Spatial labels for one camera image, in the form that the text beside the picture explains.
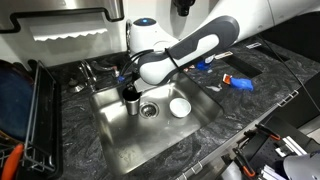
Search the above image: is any stainless steel sink basin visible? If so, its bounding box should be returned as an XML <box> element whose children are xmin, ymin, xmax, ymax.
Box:
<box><xmin>89</xmin><ymin>71</ymin><xmax>224</xmax><ymax>178</ymax></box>

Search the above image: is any white soap foam blob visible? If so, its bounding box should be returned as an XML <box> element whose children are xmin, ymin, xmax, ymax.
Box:
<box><xmin>205</xmin><ymin>83</ymin><xmax>223</xmax><ymax>93</ymax></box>

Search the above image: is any round metal sink drain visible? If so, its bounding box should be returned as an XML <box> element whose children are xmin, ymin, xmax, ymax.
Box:
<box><xmin>139</xmin><ymin>101</ymin><xmax>160</xmax><ymax>120</ymax></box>

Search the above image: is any dark blue plate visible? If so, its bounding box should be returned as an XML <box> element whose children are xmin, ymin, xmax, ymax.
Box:
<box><xmin>0</xmin><ymin>59</ymin><xmax>34</xmax><ymax>143</ymax></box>

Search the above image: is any black power plug cable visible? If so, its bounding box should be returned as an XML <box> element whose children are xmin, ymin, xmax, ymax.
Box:
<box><xmin>258</xmin><ymin>33</ymin><xmax>320</xmax><ymax>104</ymax></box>

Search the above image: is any orange sauce packet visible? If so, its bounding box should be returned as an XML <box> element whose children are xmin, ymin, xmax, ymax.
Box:
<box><xmin>182</xmin><ymin>64</ymin><xmax>196</xmax><ymax>73</ymax></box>
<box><xmin>222</xmin><ymin>73</ymin><xmax>233</xmax><ymax>84</ymax></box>

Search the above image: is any small chrome side faucet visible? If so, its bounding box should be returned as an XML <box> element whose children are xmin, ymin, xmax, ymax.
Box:
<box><xmin>78</xmin><ymin>60</ymin><xmax>98</xmax><ymax>94</ymax></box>

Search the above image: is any silver cabinet pull handle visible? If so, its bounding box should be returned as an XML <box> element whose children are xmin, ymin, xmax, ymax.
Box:
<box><xmin>176</xmin><ymin>162</ymin><xmax>204</xmax><ymax>180</ymax></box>
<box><xmin>277</xmin><ymin>89</ymin><xmax>299</xmax><ymax>108</ymax></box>

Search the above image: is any blue sponge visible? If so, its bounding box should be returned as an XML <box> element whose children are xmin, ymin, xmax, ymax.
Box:
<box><xmin>229</xmin><ymin>77</ymin><xmax>254</xmax><ymax>92</ymax></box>

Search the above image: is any steel paper towel dispenser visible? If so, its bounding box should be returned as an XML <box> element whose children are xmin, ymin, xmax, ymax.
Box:
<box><xmin>0</xmin><ymin>0</ymin><xmax>125</xmax><ymax>43</ymax></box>

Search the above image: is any blue dish soap bottle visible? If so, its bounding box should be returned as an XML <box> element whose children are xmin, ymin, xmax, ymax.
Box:
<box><xmin>196</xmin><ymin>54</ymin><xmax>215</xmax><ymax>72</ymax></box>

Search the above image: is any black orange bar clamp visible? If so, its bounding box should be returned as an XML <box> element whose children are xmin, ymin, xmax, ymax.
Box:
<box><xmin>244</xmin><ymin>123</ymin><xmax>282</xmax><ymax>143</ymax></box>
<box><xmin>232</xmin><ymin>147</ymin><xmax>257</xmax><ymax>179</ymax></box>

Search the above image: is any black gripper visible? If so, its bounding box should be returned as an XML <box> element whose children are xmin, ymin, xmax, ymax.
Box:
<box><xmin>125</xmin><ymin>70</ymin><xmax>142</xmax><ymax>94</ymax></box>

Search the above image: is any black wire dish rack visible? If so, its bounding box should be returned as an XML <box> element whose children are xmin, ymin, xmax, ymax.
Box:
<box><xmin>19</xmin><ymin>59</ymin><xmax>64</xmax><ymax>179</ymax></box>

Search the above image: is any chrome lever faucet handle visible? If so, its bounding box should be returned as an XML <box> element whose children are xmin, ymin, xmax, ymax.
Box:
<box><xmin>90</xmin><ymin>60</ymin><xmax>120</xmax><ymax>78</ymax></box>

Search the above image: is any small white label sticker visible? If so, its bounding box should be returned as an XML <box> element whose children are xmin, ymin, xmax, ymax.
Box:
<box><xmin>245</xmin><ymin>41</ymin><xmax>263</xmax><ymax>50</ymax></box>

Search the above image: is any white round bowl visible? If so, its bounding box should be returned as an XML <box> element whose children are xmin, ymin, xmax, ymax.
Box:
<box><xmin>168</xmin><ymin>97</ymin><xmax>193</xmax><ymax>119</ymax></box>

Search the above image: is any orange utensil handle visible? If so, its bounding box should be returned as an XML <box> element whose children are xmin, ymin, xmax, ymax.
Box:
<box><xmin>0</xmin><ymin>143</ymin><xmax>25</xmax><ymax>180</ymax></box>

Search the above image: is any silver metal cup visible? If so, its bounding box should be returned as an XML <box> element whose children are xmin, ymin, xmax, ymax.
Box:
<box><xmin>122</xmin><ymin>85</ymin><xmax>142</xmax><ymax>117</ymax></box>

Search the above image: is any round chrome counter cap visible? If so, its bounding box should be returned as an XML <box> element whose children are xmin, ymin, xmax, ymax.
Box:
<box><xmin>67</xmin><ymin>78</ymin><xmax>85</xmax><ymax>94</ymax></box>

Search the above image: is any white gold label strip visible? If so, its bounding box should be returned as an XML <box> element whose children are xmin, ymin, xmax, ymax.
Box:
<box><xmin>214</xmin><ymin>50</ymin><xmax>234</xmax><ymax>60</ymax></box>

